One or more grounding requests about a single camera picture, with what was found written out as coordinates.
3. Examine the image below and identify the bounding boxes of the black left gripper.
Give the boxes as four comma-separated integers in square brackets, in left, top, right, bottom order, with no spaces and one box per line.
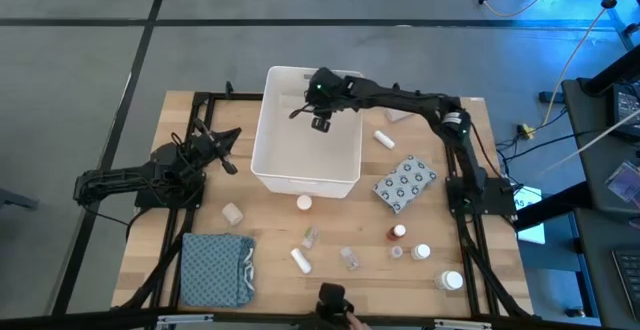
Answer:
[187,119,243,176]

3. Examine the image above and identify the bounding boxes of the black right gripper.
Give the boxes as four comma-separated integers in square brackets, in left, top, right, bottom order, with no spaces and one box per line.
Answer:
[304,66,359,134]

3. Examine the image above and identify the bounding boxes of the short beige bandage roll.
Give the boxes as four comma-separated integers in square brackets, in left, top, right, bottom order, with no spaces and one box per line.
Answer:
[221,202,245,228]

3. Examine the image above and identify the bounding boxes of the white gauze roll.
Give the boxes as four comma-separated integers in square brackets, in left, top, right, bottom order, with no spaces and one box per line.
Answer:
[372,129,396,151]
[289,247,313,275]

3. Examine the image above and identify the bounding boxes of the grey printed medical pouch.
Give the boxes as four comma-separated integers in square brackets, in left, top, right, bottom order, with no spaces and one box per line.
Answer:
[371,154,438,215]

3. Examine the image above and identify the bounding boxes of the clear vial pink contents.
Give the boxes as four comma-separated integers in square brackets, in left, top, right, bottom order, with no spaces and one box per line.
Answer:
[300,225,321,250]

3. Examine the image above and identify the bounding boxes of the red bottle white cap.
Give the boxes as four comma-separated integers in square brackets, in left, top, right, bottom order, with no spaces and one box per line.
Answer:
[385,223,408,243]

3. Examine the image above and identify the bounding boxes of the large white-capped bottle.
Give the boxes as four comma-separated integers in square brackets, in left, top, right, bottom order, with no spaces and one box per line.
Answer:
[433,269,465,292]

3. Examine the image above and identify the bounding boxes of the white perforated plastic basket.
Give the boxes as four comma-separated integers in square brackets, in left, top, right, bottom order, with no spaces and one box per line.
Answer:
[250,65,365,200]

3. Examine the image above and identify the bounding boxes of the blue patterned cloth pouch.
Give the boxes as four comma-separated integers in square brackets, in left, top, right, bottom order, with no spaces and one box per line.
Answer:
[178,232,257,309]

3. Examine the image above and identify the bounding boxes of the clear vial green contents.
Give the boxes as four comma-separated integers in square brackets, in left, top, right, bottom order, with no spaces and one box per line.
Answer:
[339,246,361,272]

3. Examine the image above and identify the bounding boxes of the black boxy device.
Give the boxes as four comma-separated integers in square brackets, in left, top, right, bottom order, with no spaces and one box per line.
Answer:
[316,282,356,324]

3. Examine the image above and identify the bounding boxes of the person's hand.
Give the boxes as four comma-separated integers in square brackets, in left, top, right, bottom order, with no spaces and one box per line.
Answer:
[346,311,374,330]

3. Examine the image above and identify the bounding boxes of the white paper sheet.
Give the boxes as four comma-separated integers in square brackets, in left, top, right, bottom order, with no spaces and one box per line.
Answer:
[514,185,547,246]

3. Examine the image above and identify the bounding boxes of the black rig beam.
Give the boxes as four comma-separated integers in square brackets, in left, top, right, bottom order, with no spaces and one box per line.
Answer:
[579,44,640,97]
[514,180,594,232]

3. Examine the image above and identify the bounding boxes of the dark grey desk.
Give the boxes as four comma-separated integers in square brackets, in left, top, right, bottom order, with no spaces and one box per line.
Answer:
[561,77,640,216]
[573,207,640,330]

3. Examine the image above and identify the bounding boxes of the thin white rod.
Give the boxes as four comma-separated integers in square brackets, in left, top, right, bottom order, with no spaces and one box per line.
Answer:
[544,117,640,171]

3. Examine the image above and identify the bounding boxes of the black laptop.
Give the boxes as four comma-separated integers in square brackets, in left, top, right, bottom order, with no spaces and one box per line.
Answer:
[610,82,640,142]

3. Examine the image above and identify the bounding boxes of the purple plastic bag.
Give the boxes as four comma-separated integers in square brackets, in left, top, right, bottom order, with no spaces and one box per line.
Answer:
[603,159,640,204]

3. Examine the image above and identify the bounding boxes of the black keyboard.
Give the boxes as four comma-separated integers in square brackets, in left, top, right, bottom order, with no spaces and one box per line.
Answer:
[612,248,640,317]

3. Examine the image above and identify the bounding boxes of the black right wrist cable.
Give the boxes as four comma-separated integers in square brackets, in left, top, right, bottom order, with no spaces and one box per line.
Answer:
[288,102,316,120]

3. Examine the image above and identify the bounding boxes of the black aluminium table frame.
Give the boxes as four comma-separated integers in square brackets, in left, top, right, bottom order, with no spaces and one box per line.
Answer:
[112,80,539,330]

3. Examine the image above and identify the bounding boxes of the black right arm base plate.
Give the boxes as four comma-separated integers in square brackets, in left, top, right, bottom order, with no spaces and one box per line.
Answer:
[446,176,517,217]

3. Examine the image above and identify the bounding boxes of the cream floor cable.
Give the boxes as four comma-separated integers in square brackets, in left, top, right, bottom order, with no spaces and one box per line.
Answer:
[542,0,640,126]

